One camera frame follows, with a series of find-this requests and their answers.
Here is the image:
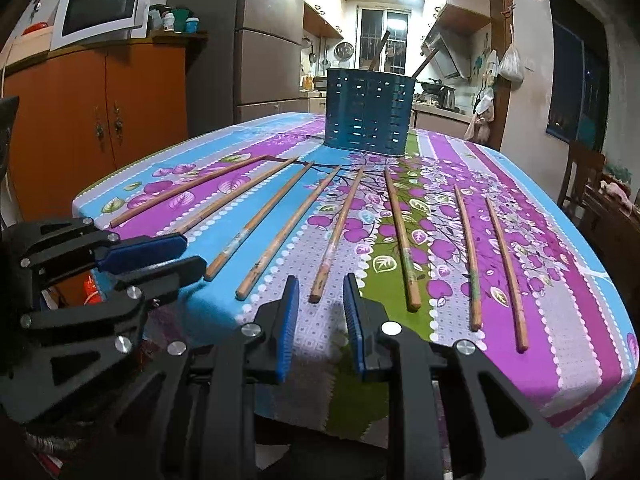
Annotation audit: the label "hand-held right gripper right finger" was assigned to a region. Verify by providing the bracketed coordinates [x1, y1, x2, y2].
[342, 273, 587, 480]

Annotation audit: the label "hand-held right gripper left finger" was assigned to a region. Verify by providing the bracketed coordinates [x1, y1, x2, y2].
[65, 275, 301, 480]

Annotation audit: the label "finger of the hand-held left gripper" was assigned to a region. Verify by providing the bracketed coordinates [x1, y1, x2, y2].
[0, 216, 189, 289]
[0, 255, 207, 423]

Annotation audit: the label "row of wooden chopsticks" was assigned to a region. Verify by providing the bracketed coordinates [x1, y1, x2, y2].
[109, 154, 530, 353]

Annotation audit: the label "blue perforated utensil holder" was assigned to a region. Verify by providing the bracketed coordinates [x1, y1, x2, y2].
[324, 69, 417, 155]

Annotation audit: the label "orange wooden cabinet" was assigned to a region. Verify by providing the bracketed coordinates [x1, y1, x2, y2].
[2, 32, 208, 226]

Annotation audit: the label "white microwave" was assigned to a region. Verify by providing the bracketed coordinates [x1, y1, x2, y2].
[49, 0, 153, 52]

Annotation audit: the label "floral striped tablecloth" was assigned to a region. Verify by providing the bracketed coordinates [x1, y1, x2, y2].
[72, 112, 640, 461]

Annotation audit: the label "beige refrigerator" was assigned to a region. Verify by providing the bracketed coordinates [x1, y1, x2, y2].
[167, 0, 306, 138]

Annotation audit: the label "beige kitchen counter cabinet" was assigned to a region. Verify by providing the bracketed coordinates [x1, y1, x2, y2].
[412, 102, 476, 141]

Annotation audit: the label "hanging cloth bags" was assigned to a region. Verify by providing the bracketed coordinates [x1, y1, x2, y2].
[464, 87, 497, 143]

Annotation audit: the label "dark wooden chopstick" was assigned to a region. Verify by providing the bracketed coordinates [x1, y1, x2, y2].
[411, 49, 440, 78]
[367, 30, 392, 72]

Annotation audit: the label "wooden side table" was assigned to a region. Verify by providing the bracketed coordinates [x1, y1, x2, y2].
[582, 175, 640, 281]

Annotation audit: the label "wooden chair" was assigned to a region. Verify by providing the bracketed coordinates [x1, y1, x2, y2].
[556, 140, 608, 221]

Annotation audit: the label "steel range hood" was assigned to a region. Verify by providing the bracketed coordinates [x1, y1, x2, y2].
[422, 25, 473, 81]

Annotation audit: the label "barred kitchen window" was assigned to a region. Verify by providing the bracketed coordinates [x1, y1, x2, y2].
[359, 7, 410, 73]

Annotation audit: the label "hanging white plastic bag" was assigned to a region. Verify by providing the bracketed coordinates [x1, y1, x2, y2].
[497, 42, 526, 83]

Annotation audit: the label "dark window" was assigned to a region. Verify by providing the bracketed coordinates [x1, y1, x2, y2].
[546, 0, 612, 153]

